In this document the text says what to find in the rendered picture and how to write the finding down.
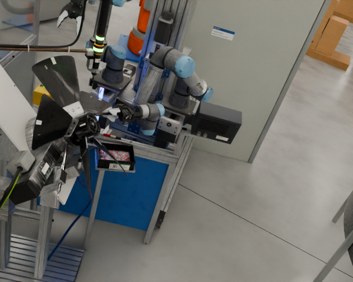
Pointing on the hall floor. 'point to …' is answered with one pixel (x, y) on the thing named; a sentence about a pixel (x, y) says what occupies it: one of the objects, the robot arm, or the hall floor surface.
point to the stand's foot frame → (59, 257)
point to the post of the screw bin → (93, 208)
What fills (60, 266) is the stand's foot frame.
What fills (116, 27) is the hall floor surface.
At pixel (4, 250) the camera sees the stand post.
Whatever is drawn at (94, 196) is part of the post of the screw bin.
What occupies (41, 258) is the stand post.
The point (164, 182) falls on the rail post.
